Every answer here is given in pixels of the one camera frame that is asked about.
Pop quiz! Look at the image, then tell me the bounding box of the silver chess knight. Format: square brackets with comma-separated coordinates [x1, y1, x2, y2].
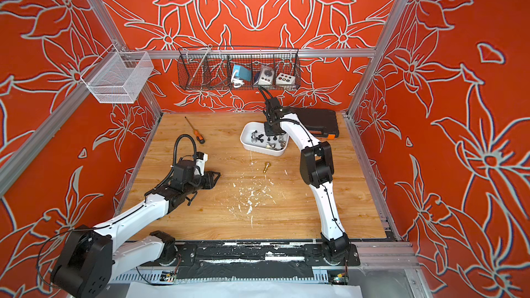
[278, 136, 287, 148]

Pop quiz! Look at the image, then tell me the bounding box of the gold chess bishop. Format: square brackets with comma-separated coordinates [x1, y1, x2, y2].
[263, 161, 271, 173]

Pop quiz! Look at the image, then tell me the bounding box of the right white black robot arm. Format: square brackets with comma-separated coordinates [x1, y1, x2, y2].
[264, 97, 351, 264]

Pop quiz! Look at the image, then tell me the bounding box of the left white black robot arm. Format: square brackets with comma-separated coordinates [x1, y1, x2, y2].
[51, 158, 221, 297]

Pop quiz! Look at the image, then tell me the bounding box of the white rectangular storage box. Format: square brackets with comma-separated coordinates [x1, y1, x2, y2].
[240, 121, 289, 157]

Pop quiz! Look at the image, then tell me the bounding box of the white dotted cube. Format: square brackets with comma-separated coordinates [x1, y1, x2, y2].
[275, 73, 295, 88]

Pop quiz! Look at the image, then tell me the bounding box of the black orange tool case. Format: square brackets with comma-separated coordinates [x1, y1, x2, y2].
[291, 108, 340, 140]

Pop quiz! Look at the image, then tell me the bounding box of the white round-button device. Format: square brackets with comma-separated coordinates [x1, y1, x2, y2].
[255, 66, 275, 86]

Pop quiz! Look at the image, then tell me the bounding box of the teal white device in basket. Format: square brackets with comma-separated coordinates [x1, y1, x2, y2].
[230, 64, 252, 88]

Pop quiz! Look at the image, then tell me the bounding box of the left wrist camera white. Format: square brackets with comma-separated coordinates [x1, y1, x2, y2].
[195, 151, 208, 176]

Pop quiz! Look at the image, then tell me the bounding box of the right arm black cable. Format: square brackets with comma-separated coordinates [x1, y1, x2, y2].
[258, 86, 275, 110]

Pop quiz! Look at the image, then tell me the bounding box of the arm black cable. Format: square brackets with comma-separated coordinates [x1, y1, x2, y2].
[258, 86, 275, 110]
[173, 133, 198, 166]

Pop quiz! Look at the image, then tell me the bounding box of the orange handled screwdriver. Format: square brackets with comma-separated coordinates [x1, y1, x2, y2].
[185, 117, 206, 144]

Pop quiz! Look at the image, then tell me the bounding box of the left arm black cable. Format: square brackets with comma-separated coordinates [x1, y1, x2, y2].
[173, 133, 198, 166]

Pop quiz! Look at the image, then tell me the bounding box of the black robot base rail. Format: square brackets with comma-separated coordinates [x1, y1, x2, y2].
[135, 240, 360, 284]

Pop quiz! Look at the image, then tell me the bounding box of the black wire wall basket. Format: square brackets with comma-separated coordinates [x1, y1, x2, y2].
[177, 46, 302, 91]

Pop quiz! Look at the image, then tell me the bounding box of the clear plastic wall bin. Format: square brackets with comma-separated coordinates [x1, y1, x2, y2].
[81, 52, 154, 104]

